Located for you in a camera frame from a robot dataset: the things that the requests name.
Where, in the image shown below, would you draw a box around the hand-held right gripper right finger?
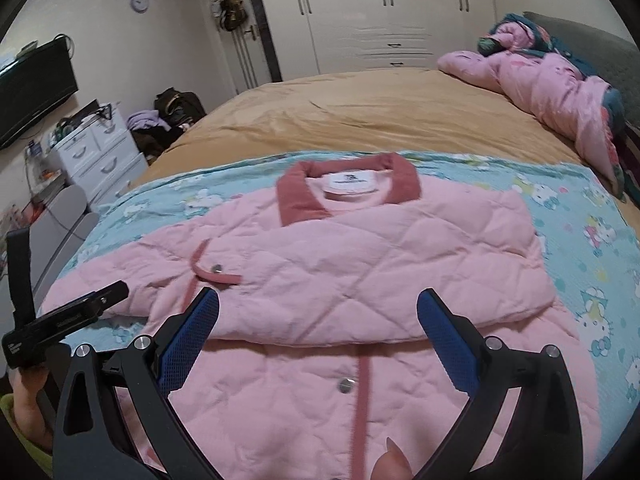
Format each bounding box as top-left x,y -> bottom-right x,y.
416,287 -> 586,480

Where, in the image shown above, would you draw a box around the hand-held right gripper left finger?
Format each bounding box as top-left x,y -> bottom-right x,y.
52,287 -> 221,480

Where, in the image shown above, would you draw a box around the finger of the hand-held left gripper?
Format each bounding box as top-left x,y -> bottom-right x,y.
6,226 -> 37,333
65,281 -> 130,313

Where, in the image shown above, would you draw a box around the pink quilted jacket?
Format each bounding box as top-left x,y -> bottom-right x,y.
37,152 -> 601,480

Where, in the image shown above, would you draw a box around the dark clothes pile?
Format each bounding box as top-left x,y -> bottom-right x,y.
131,124 -> 187,167

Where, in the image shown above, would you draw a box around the black clothes hanger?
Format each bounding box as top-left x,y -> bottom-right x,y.
65,100 -> 115,132

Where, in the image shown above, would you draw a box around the person's left hand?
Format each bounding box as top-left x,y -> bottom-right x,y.
9,364 -> 55,453

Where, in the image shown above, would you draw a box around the person's right hand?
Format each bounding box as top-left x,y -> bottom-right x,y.
371,437 -> 416,480

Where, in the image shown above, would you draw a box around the grey chair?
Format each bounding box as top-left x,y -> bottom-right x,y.
30,183 -> 101,301

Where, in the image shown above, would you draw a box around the white drawer chest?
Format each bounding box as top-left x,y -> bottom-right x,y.
50,102 -> 150,206

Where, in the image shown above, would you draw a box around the blue cartoon cat blanket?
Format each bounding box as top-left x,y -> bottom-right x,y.
62,150 -> 640,480

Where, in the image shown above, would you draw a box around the black flat television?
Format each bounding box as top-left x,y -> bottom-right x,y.
0,37 -> 80,151

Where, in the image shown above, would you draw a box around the purple garment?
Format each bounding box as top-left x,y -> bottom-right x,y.
126,108 -> 173,133

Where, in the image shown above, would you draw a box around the dark travel bag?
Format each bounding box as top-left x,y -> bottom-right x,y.
153,87 -> 207,126

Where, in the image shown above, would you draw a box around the tan bed cover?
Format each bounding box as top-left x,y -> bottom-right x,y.
127,67 -> 626,206

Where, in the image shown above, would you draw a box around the dark striped cloth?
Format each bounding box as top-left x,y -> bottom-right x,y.
617,127 -> 640,202

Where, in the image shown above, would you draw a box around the pink floral comforter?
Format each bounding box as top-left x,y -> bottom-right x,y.
436,10 -> 626,198

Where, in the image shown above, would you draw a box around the hanging bags on hooks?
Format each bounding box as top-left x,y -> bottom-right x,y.
210,0 -> 249,34

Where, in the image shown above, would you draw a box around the white wardrobe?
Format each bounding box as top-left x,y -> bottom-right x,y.
250,0 -> 501,83

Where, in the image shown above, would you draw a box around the grey padded headboard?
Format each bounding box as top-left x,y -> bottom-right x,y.
522,10 -> 640,131

